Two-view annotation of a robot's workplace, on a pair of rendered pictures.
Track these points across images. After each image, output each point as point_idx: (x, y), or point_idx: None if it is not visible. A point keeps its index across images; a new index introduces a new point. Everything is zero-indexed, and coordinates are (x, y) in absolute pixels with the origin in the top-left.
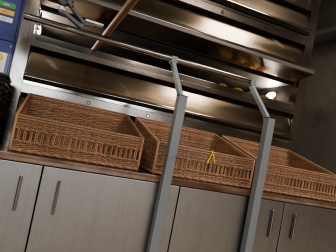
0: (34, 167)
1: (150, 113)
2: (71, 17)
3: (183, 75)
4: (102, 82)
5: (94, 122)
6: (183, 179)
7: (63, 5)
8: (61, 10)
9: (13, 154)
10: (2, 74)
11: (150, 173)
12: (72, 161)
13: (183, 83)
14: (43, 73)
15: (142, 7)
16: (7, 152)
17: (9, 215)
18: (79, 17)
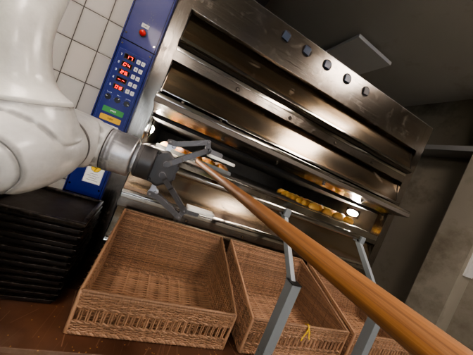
0: None
1: (245, 234)
2: (166, 204)
3: (284, 201)
4: (203, 201)
5: (187, 244)
6: None
7: (156, 185)
8: (151, 194)
9: (63, 353)
10: (76, 223)
11: (236, 351)
12: (144, 353)
13: None
14: (143, 188)
15: (258, 129)
16: (54, 352)
17: None
18: (179, 204)
